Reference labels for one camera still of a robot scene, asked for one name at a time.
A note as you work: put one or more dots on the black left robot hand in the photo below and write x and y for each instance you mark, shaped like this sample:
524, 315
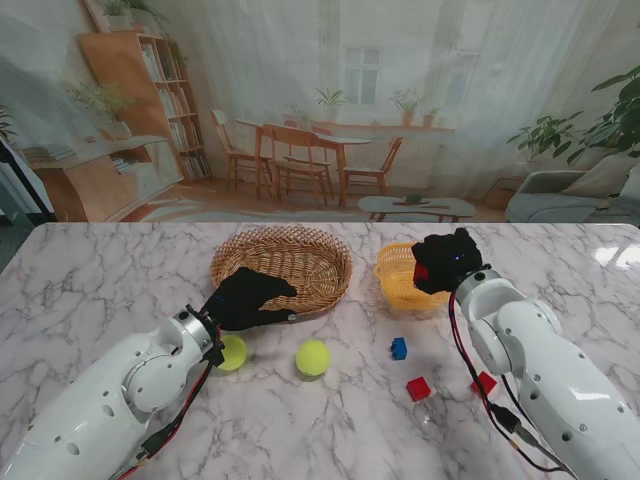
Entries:
240, 300

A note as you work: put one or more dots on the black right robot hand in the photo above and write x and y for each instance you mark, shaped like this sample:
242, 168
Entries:
450, 260

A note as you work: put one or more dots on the red toy block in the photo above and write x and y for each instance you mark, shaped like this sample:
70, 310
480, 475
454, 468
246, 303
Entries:
488, 382
418, 389
421, 274

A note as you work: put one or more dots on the yellow-green tennis ball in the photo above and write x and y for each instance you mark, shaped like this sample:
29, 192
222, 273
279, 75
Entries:
312, 357
235, 352

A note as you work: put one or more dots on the blue toy block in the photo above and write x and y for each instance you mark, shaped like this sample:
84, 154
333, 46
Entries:
399, 349

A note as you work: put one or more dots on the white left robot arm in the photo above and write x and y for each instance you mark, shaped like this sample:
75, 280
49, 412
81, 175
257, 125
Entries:
100, 405

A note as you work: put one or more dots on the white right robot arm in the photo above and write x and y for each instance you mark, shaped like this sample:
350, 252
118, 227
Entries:
550, 360

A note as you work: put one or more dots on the yellow plastic mesh basket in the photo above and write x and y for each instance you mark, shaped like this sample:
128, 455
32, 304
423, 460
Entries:
400, 292

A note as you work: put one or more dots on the brown oval wicker basket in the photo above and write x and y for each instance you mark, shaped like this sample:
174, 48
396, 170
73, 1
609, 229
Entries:
300, 260

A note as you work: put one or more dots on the printed room scene backdrop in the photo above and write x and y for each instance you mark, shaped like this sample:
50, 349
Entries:
300, 75

